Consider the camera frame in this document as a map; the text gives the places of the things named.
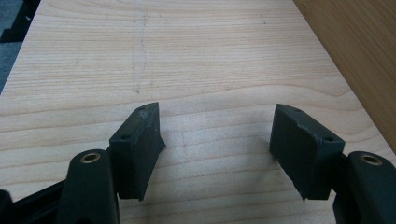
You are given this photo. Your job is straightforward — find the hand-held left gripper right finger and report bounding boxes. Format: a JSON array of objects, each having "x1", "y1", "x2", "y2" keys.
[{"x1": 269, "y1": 103, "x2": 347, "y2": 202}]

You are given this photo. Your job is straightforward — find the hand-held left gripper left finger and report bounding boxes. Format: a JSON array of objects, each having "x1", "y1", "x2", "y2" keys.
[{"x1": 108, "y1": 102, "x2": 167, "y2": 202}]

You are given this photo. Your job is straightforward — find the brown wooden panel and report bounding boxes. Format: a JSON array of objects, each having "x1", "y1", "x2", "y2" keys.
[{"x1": 292, "y1": 0, "x2": 396, "y2": 155}]

